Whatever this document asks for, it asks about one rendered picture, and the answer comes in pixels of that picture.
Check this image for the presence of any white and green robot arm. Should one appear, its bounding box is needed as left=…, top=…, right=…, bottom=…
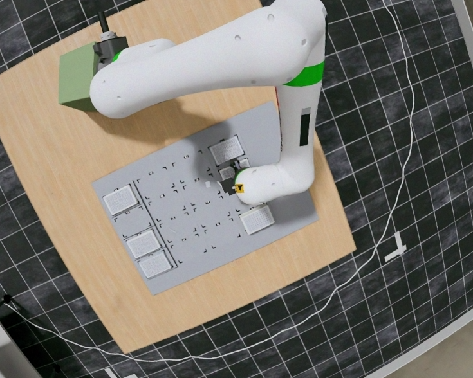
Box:
left=90, top=0, right=328, bottom=206

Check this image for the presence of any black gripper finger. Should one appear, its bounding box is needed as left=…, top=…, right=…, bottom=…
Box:
left=230, top=158, right=240, bottom=173

